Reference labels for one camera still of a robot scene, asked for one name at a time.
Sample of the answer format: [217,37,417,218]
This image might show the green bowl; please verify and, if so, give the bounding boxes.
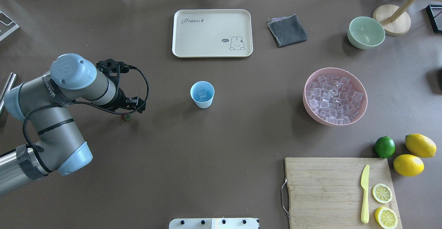
[347,17,386,49]

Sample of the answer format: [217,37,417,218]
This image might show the steel muddler black tip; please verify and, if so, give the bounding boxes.
[0,72,17,114]

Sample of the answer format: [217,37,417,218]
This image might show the yellow lemon near board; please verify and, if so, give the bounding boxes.
[393,154,425,176]

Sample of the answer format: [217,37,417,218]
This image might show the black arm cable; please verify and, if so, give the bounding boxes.
[23,63,150,152]

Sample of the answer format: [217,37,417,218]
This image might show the yellow plastic knife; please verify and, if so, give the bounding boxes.
[360,164,370,224]

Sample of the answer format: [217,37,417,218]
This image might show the grey folded cloth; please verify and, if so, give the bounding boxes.
[267,14,308,47]

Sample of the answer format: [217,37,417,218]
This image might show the pink bowl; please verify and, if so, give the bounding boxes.
[302,67,368,127]

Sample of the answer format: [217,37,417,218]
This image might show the small red strawberry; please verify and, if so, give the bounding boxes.
[121,113,132,121]

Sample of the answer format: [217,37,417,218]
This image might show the bamboo cutting board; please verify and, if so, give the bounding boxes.
[284,157,394,229]

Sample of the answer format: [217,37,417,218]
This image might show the cream rectangular tray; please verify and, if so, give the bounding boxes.
[172,9,253,58]

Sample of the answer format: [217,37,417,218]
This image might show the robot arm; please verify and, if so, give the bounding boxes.
[0,53,147,196]

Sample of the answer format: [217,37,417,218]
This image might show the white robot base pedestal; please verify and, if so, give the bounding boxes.
[169,217,260,229]

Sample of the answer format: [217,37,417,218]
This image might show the green lime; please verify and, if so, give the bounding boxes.
[374,136,396,159]

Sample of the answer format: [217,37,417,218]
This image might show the light blue cup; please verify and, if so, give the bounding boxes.
[190,81,215,109]

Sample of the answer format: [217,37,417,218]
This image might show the yellow lemon far left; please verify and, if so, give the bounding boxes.
[405,134,437,158]

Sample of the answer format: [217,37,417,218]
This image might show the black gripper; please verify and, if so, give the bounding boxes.
[109,88,146,113]

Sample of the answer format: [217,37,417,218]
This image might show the upper lemon half slice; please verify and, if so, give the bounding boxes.
[374,207,399,229]

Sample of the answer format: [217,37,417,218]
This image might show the wooden cup tree stand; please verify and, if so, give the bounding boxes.
[373,0,442,36]

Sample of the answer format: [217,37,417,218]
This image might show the lemon half slice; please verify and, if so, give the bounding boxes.
[374,207,399,229]
[372,183,393,204]

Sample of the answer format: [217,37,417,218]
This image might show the lower lemon half slice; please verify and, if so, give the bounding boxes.
[372,183,393,204]

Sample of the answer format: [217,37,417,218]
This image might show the clear fake ice cubes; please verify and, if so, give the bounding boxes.
[304,74,366,125]

